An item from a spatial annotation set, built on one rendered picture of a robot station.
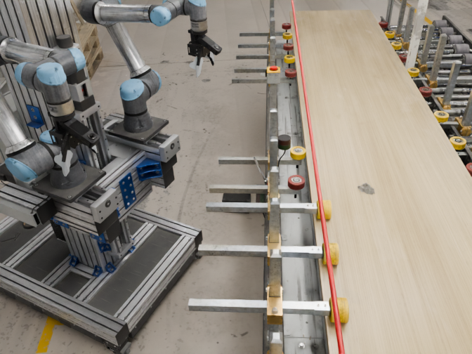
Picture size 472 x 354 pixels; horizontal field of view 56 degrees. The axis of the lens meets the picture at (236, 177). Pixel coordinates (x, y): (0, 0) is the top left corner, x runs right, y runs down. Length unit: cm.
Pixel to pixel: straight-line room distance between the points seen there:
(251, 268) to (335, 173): 101
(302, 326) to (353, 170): 79
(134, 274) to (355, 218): 135
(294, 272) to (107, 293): 110
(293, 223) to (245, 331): 70
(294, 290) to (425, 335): 61
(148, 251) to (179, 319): 45
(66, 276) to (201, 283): 80
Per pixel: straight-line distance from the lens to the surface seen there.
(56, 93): 144
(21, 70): 154
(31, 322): 295
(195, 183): 358
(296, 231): 224
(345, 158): 228
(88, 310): 259
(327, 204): 186
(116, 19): 210
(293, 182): 207
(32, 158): 186
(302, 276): 204
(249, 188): 211
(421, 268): 180
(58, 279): 277
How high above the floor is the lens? 217
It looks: 37 degrees down
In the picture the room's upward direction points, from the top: 3 degrees counter-clockwise
